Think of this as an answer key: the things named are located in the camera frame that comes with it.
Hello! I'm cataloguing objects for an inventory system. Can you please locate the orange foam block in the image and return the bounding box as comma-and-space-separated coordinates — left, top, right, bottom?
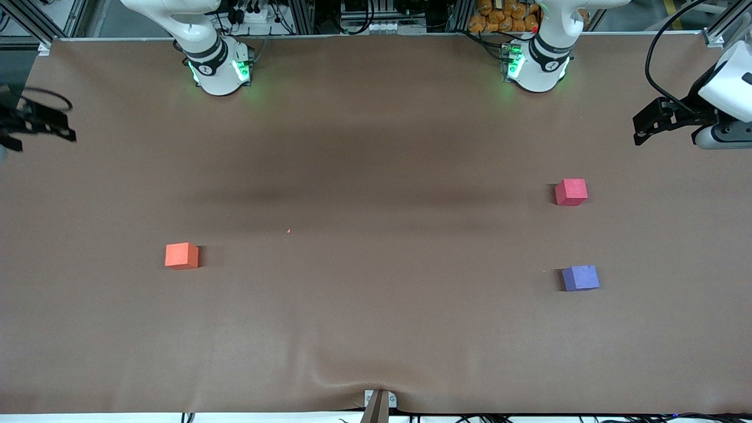
164, 242, 200, 270

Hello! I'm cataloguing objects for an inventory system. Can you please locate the red foam block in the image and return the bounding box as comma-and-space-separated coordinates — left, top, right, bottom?
555, 179, 588, 207

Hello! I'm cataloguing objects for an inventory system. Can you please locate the purple foam block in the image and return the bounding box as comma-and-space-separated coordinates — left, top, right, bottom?
562, 265, 600, 292

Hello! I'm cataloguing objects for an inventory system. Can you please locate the pile of orange bags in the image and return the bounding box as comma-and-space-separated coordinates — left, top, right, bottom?
468, 0, 541, 34

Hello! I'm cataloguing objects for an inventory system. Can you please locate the white power strip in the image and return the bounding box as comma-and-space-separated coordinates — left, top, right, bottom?
232, 5, 280, 24

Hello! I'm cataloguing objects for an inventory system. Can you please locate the table cover cloth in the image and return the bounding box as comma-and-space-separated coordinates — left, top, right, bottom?
0, 34, 752, 415

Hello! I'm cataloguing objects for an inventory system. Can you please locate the aluminium frame profile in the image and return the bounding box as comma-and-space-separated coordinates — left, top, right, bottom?
702, 0, 742, 48
0, 0, 55, 56

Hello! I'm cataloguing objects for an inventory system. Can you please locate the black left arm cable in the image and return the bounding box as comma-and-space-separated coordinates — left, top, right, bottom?
644, 0, 714, 109

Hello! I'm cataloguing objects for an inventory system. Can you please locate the grey camera mount clamp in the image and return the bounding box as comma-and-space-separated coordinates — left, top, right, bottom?
363, 390, 398, 423

